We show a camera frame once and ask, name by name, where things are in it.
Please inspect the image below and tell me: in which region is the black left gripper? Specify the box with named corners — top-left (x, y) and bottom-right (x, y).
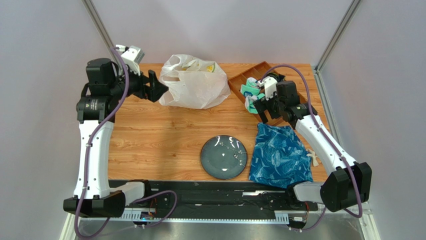
top-left (109, 63), bottom-right (169, 103)

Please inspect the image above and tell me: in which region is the white plastic bag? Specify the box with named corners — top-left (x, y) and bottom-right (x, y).
top-left (159, 54), bottom-right (231, 110)

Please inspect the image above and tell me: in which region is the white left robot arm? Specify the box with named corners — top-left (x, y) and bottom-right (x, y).
top-left (63, 58), bottom-right (168, 218)

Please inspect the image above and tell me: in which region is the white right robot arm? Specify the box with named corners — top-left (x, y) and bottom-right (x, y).
top-left (253, 77), bottom-right (372, 212)

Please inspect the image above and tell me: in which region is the blue patterned cloth bag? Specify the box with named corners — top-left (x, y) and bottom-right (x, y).
top-left (248, 123), bottom-right (314, 189)

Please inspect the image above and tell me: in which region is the teal white sock lower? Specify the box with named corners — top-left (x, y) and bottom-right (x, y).
top-left (244, 93), bottom-right (265, 114)

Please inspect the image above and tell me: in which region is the teal white sock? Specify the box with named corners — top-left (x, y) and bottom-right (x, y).
top-left (244, 93), bottom-right (265, 114)
top-left (240, 77), bottom-right (261, 97)

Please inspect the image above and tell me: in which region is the teal white sock upper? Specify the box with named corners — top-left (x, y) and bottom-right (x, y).
top-left (240, 77), bottom-right (261, 97)

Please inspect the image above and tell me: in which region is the brown compartment tray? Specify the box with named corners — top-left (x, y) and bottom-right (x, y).
top-left (228, 61), bottom-right (308, 126)

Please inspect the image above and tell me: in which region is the dark blue ceramic plate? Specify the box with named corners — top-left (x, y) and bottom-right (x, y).
top-left (200, 135), bottom-right (248, 180)

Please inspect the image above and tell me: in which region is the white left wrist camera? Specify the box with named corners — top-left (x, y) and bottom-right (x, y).
top-left (115, 44), bottom-right (145, 76)

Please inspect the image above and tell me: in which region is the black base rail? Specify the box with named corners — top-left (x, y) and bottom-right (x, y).
top-left (130, 180), bottom-right (319, 221)

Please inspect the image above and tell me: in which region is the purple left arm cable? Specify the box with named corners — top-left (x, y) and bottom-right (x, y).
top-left (73, 46), bottom-right (178, 239)

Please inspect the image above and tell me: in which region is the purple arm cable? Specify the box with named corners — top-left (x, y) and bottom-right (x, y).
top-left (73, 46), bottom-right (178, 239)
top-left (261, 64), bottom-right (364, 232)

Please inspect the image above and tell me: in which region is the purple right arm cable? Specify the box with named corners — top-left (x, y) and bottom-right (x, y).
top-left (261, 64), bottom-right (364, 232)

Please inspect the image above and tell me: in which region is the aluminium frame base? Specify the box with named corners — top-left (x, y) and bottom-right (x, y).
top-left (59, 201), bottom-right (382, 240)

